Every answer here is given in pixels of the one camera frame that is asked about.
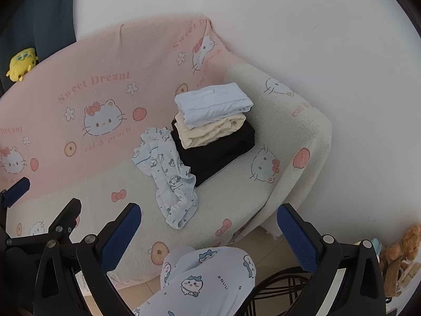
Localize person's leg in pajama pants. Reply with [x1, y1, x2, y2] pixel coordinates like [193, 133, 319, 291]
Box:
[133, 246, 256, 316]

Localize metal wire stand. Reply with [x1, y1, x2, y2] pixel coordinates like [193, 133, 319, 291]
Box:
[253, 266, 313, 316]

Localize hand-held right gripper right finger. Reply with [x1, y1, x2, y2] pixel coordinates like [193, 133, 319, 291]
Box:
[277, 203, 386, 316]

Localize pink cream cat printed blanket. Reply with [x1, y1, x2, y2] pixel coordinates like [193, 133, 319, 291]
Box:
[0, 15, 333, 287]

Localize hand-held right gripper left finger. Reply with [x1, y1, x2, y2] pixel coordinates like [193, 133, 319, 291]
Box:
[34, 202, 142, 316]

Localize brown teddy bear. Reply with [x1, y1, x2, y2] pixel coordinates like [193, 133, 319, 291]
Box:
[380, 224, 421, 298]

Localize folded black garment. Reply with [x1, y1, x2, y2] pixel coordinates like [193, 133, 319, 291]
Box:
[171, 118, 256, 187]

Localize folded cream garment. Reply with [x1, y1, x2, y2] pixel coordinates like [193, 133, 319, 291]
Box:
[174, 112, 247, 149]

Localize dark blue curtain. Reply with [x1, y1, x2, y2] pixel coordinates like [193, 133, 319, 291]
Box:
[0, 0, 78, 89]

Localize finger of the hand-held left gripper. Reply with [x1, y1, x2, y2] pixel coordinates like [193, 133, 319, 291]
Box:
[0, 178, 31, 209]
[6, 198, 82, 247]

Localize yellow plush toy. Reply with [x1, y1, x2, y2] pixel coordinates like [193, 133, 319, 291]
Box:
[6, 48, 38, 82]

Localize folded pale blue garment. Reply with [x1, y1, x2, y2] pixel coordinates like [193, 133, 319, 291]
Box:
[174, 83, 254, 130]

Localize light blue cartoon pajama pants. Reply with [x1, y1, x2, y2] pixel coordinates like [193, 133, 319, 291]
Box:
[132, 127, 200, 230]

